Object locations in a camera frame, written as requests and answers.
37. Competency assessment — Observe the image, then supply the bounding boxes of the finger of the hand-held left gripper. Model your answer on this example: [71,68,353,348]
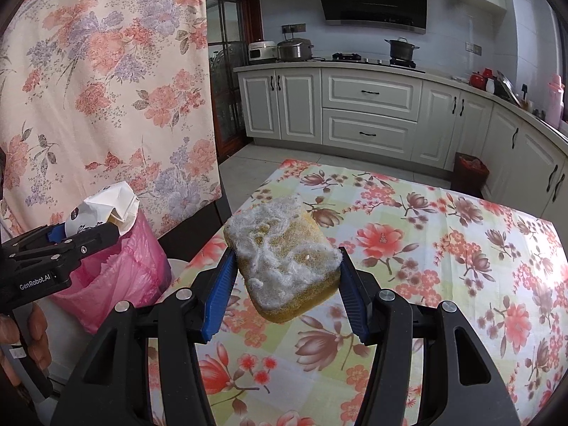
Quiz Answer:
[0,224,67,258]
[9,222,120,276]

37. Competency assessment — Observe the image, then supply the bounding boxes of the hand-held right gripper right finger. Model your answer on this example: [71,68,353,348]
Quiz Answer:
[337,246,521,426]

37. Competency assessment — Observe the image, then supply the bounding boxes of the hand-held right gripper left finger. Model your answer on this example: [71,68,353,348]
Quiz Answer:
[51,246,238,426]

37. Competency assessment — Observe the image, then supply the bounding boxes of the white paper carton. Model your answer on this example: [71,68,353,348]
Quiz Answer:
[64,182,140,238]

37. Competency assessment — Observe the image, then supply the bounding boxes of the bin with pink bag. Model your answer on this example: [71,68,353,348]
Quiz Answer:
[49,213,173,335]

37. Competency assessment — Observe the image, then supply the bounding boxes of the yellow sponge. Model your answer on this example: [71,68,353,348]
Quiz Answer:
[223,195,343,324]

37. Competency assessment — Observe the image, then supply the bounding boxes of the person's left hand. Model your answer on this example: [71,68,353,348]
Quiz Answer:
[0,306,50,387]

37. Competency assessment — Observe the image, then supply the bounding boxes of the white stool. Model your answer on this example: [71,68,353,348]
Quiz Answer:
[27,257,191,391]

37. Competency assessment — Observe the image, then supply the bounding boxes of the black metal stand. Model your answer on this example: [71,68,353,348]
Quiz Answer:
[213,197,231,231]

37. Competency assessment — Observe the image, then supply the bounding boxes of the floral tablecloth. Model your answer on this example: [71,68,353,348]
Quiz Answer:
[146,158,568,426]

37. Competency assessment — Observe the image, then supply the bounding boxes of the floral curtain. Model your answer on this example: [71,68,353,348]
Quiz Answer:
[0,0,223,238]

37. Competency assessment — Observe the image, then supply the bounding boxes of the dark bin with red bag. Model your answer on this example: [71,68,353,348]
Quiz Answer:
[453,152,490,198]

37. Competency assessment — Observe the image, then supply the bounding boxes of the white lower cabinets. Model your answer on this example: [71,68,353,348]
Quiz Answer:
[234,64,568,227]

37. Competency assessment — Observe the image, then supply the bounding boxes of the wooden glass door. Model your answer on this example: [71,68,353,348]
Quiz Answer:
[206,0,262,160]

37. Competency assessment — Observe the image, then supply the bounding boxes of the black gas stove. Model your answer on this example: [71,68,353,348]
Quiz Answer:
[332,53,426,74]

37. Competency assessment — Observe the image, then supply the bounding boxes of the white kitchen appliance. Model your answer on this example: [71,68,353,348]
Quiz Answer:
[247,41,279,63]

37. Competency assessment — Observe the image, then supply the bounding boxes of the red kettle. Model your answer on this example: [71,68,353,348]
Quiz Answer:
[469,68,495,89]

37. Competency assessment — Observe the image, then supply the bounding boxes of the black cooking pot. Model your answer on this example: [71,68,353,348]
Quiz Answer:
[384,38,420,62]

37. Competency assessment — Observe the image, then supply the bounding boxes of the silver rice cooker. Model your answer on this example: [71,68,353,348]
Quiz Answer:
[277,38,315,61]

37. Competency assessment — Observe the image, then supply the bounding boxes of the metal pot lid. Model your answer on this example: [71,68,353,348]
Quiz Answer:
[495,71,522,105]

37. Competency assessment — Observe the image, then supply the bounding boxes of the pink thermos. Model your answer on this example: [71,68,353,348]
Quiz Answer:
[545,75,565,129]

